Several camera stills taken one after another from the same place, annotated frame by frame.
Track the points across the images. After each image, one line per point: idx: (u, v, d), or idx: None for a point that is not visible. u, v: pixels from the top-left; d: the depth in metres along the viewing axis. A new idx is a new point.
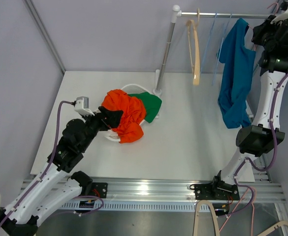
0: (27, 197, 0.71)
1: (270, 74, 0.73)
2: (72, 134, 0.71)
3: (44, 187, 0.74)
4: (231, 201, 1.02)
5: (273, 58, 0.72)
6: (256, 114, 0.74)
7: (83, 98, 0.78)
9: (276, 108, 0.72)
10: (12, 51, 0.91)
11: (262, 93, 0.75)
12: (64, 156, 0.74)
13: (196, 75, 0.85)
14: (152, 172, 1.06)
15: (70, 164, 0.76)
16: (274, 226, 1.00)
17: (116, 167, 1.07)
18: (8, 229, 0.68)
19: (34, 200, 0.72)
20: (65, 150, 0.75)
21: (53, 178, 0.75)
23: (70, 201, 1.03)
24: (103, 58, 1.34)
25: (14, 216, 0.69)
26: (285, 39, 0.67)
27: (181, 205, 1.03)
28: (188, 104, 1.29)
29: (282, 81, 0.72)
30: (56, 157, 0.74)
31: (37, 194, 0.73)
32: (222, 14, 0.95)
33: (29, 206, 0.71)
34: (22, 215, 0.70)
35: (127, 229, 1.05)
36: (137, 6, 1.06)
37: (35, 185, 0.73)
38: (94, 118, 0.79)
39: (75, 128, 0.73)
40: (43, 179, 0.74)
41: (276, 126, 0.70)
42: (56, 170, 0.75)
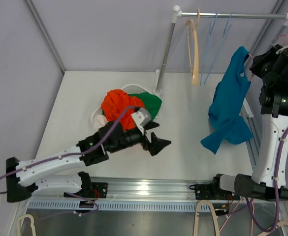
0: (40, 166, 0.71)
1: (274, 121, 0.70)
2: (105, 135, 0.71)
3: (58, 166, 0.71)
4: (231, 201, 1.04)
5: (279, 97, 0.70)
6: (260, 167, 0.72)
7: (145, 115, 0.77)
9: (281, 163, 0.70)
10: (12, 51, 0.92)
11: (266, 141, 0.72)
12: (92, 150, 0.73)
13: (194, 75, 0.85)
14: (152, 172, 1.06)
15: (92, 160, 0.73)
16: (274, 226, 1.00)
17: (116, 167, 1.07)
18: (9, 184, 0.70)
19: (43, 173, 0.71)
20: (96, 143, 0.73)
21: (72, 162, 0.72)
23: (70, 201, 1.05)
24: (103, 58, 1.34)
25: (19, 175, 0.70)
26: None
27: (181, 205, 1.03)
28: (189, 104, 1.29)
29: None
30: (85, 146, 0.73)
31: (48, 169, 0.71)
32: (223, 14, 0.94)
33: (36, 175, 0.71)
34: (26, 179, 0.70)
35: (127, 229, 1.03)
36: (137, 6, 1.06)
37: (53, 159, 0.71)
38: (136, 132, 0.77)
39: (112, 130, 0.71)
40: (62, 158, 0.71)
41: (281, 185, 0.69)
42: (79, 158, 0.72)
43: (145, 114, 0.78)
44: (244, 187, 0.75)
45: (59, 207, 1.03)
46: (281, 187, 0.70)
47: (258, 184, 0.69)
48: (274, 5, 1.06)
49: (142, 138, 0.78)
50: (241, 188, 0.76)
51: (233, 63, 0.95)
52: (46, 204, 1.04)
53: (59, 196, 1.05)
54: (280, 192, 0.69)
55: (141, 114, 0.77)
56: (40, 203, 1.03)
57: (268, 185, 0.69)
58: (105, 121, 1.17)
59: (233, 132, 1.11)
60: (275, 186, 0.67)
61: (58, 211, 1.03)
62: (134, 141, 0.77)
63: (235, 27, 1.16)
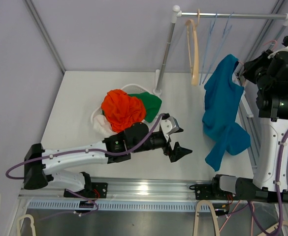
0: (67, 156, 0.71)
1: (273, 125, 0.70)
2: (130, 138, 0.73)
3: (84, 159, 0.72)
4: (231, 201, 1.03)
5: (276, 100, 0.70)
6: (261, 171, 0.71)
7: (175, 125, 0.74)
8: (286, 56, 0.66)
9: (282, 167, 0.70)
10: (12, 51, 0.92)
11: (266, 145, 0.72)
12: (116, 149, 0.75)
13: (194, 75, 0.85)
14: (152, 172, 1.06)
15: (115, 159, 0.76)
16: (274, 226, 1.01)
17: (116, 167, 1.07)
18: (34, 169, 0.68)
19: (68, 163, 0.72)
20: (120, 144, 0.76)
21: (97, 158, 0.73)
23: (70, 202, 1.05)
24: (103, 59, 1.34)
25: (45, 162, 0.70)
26: (284, 74, 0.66)
27: (181, 205, 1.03)
28: (189, 104, 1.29)
29: None
30: (111, 145, 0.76)
31: (74, 160, 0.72)
32: (223, 14, 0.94)
33: (62, 164, 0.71)
34: (52, 167, 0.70)
35: (127, 229, 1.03)
36: (137, 6, 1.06)
37: (80, 151, 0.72)
38: (160, 136, 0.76)
39: (137, 132, 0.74)
40: (88, 152, 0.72)
41: (283, 189, 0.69)
42: (104, 155, 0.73)
43: (175, 123, 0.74)
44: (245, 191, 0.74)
45: (59, 207, 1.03)
46: (283, 191, 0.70)
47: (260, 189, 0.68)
48: (274, 6, 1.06)
49: (167, 143, 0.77)
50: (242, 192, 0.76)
51: (223, 72, 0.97)
52: (46, 204, 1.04)
53: (59, 196, 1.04)
54: (282, 196, 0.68)
55: (169, 123, 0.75)
56: (40, 203, 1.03)
57: (270, 190, 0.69)
58: (106, 121, 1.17)
59: (233, 142, 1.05)
60: (278, 190, 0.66)
61: (58, 211, 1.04)
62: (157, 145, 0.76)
63: (235, 27, 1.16)
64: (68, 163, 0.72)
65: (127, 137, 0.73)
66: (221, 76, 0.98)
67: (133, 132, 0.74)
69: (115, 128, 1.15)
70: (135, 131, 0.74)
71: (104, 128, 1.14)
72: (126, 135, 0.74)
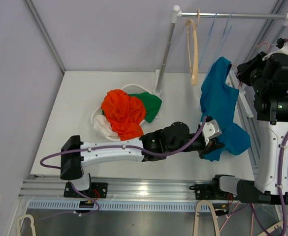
0: (104, 150, 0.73)
1: (272, 128, 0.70)
2: (171, 135, 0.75)
3: (120, 154, 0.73)
4: (231, 201, 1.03)
5: (275, 103, 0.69)
6: (262, 175, 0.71)
7: (218, 129, 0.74)
8: (281, 58, 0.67)
9: (283, 170, 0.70)
10: (12, 51, 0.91)
11: (266, 148, 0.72)
12: (153, 147, 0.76)
13: (194, 76, 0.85)
14: (152, 172, 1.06)
15: (150, 158, 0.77)
16: (275, 226, 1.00)
17: (116, 167, 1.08)
18: (72, 161, 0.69)
19: (105, 158, 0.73)
20: (156, 142, 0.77)
21: (133, 155, 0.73)
23: (70, 202, 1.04)
24: (103, 58, 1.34)
25: (83, 155, 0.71)
26: (280, 75, 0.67)
27: (181, 205, 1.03)
28: (189, 104, 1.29)
29: None
30: (147, 144, 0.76)
31: (111, 155, 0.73)
32: (222, 14, 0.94)
33: (99, 158, 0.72)
34: (90, 160, 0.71)
35: (127, 229, 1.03)
36: (137, 6, 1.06)
37: (118, 147, 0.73)
38: (198, 139, 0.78)
39: (176, 132, 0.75)
40: (126, 148, 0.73)
41: (285, 191, 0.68)
42: (140, 152, 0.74)
43: (218, 127, 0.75)
44: (246, 194, 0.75)
45: (59, 207, 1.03)
46: (285, 193, 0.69)
47: (263, 193, 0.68)
48: (274, 6, 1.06)
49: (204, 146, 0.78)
50: (244, 195, 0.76)
51: (217, 74, 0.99)
52: (46, 204, 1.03)
53: (59, 196, 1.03)
54: (284, 199, 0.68)
55: (211, 126, 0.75)
56: (40, 203, 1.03)
57: (272, 193, 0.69)
58: (106, 121, 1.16)
59: (231, 143, 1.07)
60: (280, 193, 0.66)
61: (57, 211, 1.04)
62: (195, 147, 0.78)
63: (235, 27, 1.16)
64: (105, 157, 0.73)
65: (166, 135, 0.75)
66: (215, 79, 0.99)
67: (174, 130, 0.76)
69: (115, 128, 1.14)
70: (174, 130, 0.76)
71: (104, 128, 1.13)
72: (165, 134, 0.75)
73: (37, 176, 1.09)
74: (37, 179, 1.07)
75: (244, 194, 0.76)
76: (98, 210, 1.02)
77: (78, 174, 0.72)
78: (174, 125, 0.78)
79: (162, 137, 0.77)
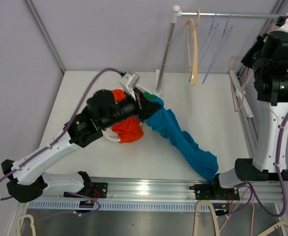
0: (33, 162, 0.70)
1: (272, 108, 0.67)
2: (95, 110, 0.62)
3: (49, 157, 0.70)
4: (231, 201, 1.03)
5: (277, 81, 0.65)
6: (260, 155, 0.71)
7: (132, 75, 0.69)
8: (280, 35, 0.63)
9: (282, 149, 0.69)
10: (12, 52, 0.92)
11: (265, 129, 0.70)
12: (81, 129, 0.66)
13: (193, 76, 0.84)
14: (152, 172, 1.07)
15: (84, 139, 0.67)
16: (274, 226, 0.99)
17: (116, 168, 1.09)
18: (9, 187, 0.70)
19: (38, 166, 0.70)
20: (84, 123, 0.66)
21: (62, 149, 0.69)
23: (70, 202, 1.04)
24: (103, 58, 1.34)
25: (17, 176, 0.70)
26: (281, 53, 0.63)
27: (180, 205, 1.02)
28: (189, 103, 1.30)
29: None
30: (73, 128, 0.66)
31: (44, 161, 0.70)
32: (222, 14, 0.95)
33: (32, 170, 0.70)
34: (24, 177, 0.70)
35: (127, 229, 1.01)
36: (137, 7, 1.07)
37: (44, 150, 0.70)
38: (129, 102, 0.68)
39: (102, 102, 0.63)
40: (52, 146, 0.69)
41: (283, 169, 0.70)
42: (67, 142, 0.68)
43: (131, 82, 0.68)
44: (245, 171, 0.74)
45: (59, 207, 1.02)
46: (282, 171, 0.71)
47: (261, 172, 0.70)
48: (275, 3, 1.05)
49: (136, 110, 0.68)
50: (243, 173, 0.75)
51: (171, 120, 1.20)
52: (46, 204, 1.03)
53: (59, 196, 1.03)
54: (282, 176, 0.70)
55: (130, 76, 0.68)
56: (40, 203, 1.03)
57: (270, 172, 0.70)
58: None
59: (199, 168, 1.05)
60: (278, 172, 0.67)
61: (58, 211, 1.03)
62: (126, 115, 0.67)
63: (235, 27, 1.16)
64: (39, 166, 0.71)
65: (91, 110, 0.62)
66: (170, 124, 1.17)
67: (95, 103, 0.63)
69: (115, 128, 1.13)
70: (98, 100, 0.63)
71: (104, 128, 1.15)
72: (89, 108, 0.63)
73: None
74: None
75: (242, 171, 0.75)
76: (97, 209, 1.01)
77: (28, 192, 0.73)
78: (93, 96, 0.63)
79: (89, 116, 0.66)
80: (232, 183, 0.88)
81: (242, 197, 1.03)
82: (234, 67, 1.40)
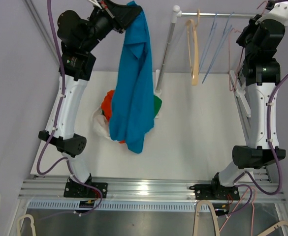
0: (62, 114, 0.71)
1: (259, 88, 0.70)
2: (68, 34, 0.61)
3: (72, 101, 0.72)
4: (231, 201, 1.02)
5: (260, 67, 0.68)
6: (253, 133, 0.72)
7: None
8: (270, 24, 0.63)
9: (272, 125, 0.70)
10: (12, 52, 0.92)
11: (255, 109, 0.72)
12: (75, 62, 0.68)
13: (194, 76, 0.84)
14: (152, 172, 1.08)
15: (84, 70, 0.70)
16: (274, 226, 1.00)
17: (116, 168, 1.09)
18: (60, 144, 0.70)
19: (68, 115, 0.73)
20: (73, 56, 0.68)
21: (75, 90, 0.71)
23: (70, 202, 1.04)
24: (103, 58, 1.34)
25: (58, 134, 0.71)
26: (267, 44, 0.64)
27: (180, 205, 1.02)
28: (189, 103, 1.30)
29: (273, 93, 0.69)
30: (68, 68, 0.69)
31: (70, 106, 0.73)
32: (222, 14, 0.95)
33: (67, 122, 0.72)
34: (65, 131, 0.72)
35: (127, 229, 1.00)
36: None
37: (62, 101, 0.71)
38: (100, 16, 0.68)
39: (70, 23, 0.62)
40: (65, 94, 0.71)
41: (275, 144, 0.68)
42: (74, 80, 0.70)
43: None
44: (241, 155, 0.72)
45: (59, 207, 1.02)
46: (275, 147, 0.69)
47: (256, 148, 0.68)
48: None
49: (112, 23, 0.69)
50: (239, 158, 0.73)
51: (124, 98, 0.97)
52: (46, 204, 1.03)
53: (59, 196, 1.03)
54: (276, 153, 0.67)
55: None
56: (40, 203, 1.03)
57: (264, 148, 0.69)
58: (106, 121, 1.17)
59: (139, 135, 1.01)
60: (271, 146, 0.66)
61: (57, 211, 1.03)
62: (102, 30, 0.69)
63: (235, 27, 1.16)
64: (68, 116, 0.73)
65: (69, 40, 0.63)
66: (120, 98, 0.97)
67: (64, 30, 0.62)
69: None
70: (64, 25, 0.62)
71: (103, 128, 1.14)
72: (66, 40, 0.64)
73: (37, 176, 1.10)
74: (37, 179, 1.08)
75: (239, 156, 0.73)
76: (100, 203, 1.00)
77: (77, 141, 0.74)
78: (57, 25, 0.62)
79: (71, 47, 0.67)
80: (230, 177, 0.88)
81: (243, 196, 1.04)
82: (234, 67, 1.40)
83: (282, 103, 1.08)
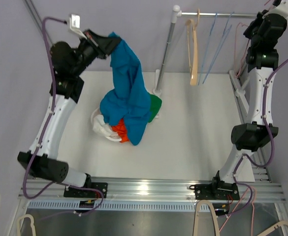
0: (48, 132, 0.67)
1: (258, 72, 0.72)
2: (61, 60, 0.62)
3: (59, 119, 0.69)
4: (231, 201, 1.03)
5: (259, 54, 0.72)
6: (249, 112, 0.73)
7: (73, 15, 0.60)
8: (273, 17, 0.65)
9: (268, 104, 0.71)
10: (12, 52, 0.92)
11: (253, 90, 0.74)
12: (67, 85, 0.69)
13: (193, 76, 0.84)
14: (152, 172, 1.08)
15: (75, 93, 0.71)
16: (274, 226, 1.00)
17: (116, 168, 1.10)
18: (43, 164, 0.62)
19: (55, 132, 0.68)
20: (64, 81, 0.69)
21: (65, 107, 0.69)
23: (70, 202, 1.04)
24: (103, 59, 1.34)
25: (43, 152, 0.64)
26: (269, 35, 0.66)
27: (180, 205, 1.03)
28: (188, 103, 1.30)
29: (271, 77, 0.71)
30: (58, 89, 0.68)
31: (57, 125, 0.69)
32: (222, 14, 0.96)
33: (52, 139, 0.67)
34: (50, 148, 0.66)
35: (126, 229, 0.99)
36: (137, 6, 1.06)
37: (49, 118, 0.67)
38: (86, 45, 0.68)
39: (63, 52, 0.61)
40: (55, 111, 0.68)
41: (270, 121, 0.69)
42: (65, 99, 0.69)
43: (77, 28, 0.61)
44: (239, 131, 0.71)
45: (59, 207, 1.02)
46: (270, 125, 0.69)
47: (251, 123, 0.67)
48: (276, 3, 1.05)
49: (97, 51, 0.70)
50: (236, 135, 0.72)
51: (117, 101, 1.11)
52: (46, 204, 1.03)
53: (59, 196, 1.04)
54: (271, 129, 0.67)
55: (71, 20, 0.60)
56: (40, 203, 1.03)
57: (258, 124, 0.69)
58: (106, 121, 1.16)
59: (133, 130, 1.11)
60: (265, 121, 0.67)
61: (57, 211, 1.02)
62: (89, 57, 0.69)
63: (235, 26, 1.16)
64: (55, 133, 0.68)
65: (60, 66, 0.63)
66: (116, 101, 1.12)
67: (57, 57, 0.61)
69: (116, 128, 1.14)
70: (57, 55, 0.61)
71: (103, 128, 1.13)
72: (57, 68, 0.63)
73: None
74: (37, 179, 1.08)
75: (236, 134, 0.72)
76: (102, 202, 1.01)
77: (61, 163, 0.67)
78: (49, 51, 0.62)
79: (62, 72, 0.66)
80: (229, 170, 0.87)
81: (243, 196, 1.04)
82: (234, 67, 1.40)
83: (282, 103, 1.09)
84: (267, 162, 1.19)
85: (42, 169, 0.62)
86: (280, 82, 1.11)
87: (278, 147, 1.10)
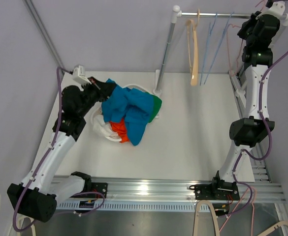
0: (44, 165, 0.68)
1: (253, 69, 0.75)
2: (71, 100, 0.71)
3: (56, 154, 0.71)
4: (231, 201, 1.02)
5: (255, 52, 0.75)
6: (246, 107, 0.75)
7: (79, 66, 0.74)
8: (267, 17, 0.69)
9: (264, 100, 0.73)
10: (12, 52, 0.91)
11: (249, 86, 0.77)
12: (70, 124, 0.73)
13: (194, 76, 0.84)
14: (152, 173, 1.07)
15: (77, 131, 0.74)
16: (274, 226, 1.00)
17: (116, 168, 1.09)
18: (31, 199, 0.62)
19: (51, 167, 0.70)
20: (68, 120, 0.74)
21: (64, 144, 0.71)
23: (70, 202, 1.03)
24: (103, 59, 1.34)
25: (34, 186, 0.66)
26: (263, 35, 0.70)
27: (180, 205, 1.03)
28: (188, 103, 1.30)
29: (266, 73, 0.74)
30: (61, 127, 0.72)
31: (54, 160, 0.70)
32: (222, 14, 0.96)
33: (47, 173, 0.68)
34: (43, 183, 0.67)
35: (126, 229, 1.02)
36: (137, 7, 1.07)
37: (48, 153, 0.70)
38: (90, 90, 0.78)
39: (72, 95, 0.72)
40: (54, 146, 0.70)
41: (266, 116, 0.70)
42: (66, 135, 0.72)
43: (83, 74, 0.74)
44: (236, 127, 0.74)
45: (59, 207, 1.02)
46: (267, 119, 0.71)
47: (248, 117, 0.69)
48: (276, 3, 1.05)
49: (100, 94, 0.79)
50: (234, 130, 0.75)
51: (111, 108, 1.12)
52: None
53: None
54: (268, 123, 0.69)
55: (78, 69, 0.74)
56: None
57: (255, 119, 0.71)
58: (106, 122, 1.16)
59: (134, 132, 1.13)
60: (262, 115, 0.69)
61: (57, 211, 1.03)
62: (93, 100, 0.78)
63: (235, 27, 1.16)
64: (50, 167, 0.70)
65: (68, 105, 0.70)
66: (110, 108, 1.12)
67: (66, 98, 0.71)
69: (116, 128, 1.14)
70: (66, 96, 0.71)
71: (103, 128, 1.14)
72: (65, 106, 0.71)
73: None
74: None
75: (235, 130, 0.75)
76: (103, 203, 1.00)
77: (51, 199, 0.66)
78: (63, 93, 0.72)
79: (68, 112, 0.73)
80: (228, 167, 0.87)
81: (243, 196, 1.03)
82: (234, 67, 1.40)
83: (282, 103, 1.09)
84: (267, 161, 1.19)
85: (30, 204, 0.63)
86: (280, 82, 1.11)
87: (278, 147, 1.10)
